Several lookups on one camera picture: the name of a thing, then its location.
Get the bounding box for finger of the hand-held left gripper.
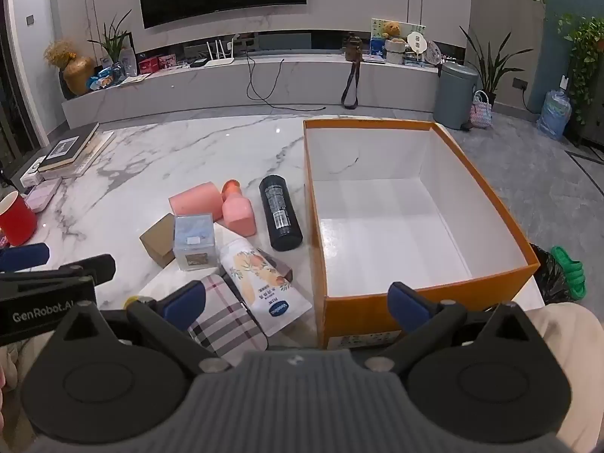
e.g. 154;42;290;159
0;254;117;290
0;243;51;273

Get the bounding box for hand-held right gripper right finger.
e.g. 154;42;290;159
363;282;553;374

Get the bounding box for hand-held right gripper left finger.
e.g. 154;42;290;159
47;280;232;376

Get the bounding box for plaid case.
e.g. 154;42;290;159
186;274;270;369

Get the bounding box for orange cardboard box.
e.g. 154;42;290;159
302;118;541;351

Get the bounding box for clear cube box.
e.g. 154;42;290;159
172;214;218;272

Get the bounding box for small brown cardboard box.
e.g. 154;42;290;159
139;213;176;267

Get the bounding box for white peach-print pouch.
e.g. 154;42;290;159
218;237;313;338

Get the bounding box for pink cylinder block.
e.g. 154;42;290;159
169;182;225;222

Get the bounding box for pink pump bottle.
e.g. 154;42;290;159
221;179;258;237

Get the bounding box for black cylindrical bottle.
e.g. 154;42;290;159
259;174;304;252

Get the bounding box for red cup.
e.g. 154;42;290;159
0;192;37;247

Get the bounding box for pink pencil case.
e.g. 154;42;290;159
25;177;63;212

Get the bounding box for small white box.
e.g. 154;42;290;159
19;155;62;188

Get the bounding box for pale book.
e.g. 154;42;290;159
61;131;116;177

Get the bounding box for dark hardcover book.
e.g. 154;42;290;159
38;122;101;172

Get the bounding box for black trash bag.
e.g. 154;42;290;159
528;243;574;305

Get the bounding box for person's clothing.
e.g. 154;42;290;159
528;299;604;453

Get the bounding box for green slipper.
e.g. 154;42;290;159
550;245;587;300

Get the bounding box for blue snack packets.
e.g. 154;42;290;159
86;67;124;90

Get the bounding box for gold vase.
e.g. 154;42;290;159
63;55;96;96

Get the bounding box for marble television bench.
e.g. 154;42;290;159
61;52;442;128

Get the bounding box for dried flower bunch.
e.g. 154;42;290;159
44;40;76;71

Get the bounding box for clear plastic bottle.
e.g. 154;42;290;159
118;33;137;76

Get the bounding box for woven pastel bag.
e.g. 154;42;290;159
469;91;494;128

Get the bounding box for grey pedal trash can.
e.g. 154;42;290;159
433;61;479;130

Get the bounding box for green leafy plant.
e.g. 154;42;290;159
87;9;133;64

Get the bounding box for white router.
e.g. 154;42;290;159
204;38;235;68

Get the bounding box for blue water jug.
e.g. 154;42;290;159
537;89;573;141

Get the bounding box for tall potted plant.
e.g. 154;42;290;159
460;26;520;105

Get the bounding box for grey ceramic jar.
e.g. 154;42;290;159
384;39;407;64

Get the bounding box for printed picture board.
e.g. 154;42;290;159
370;18;425;57

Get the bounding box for trailing vine plant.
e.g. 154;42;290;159
557;14;604;119

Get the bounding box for black cable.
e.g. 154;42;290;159
245;54;326;113

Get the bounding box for brown bag with strap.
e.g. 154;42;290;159
341;33;364;109

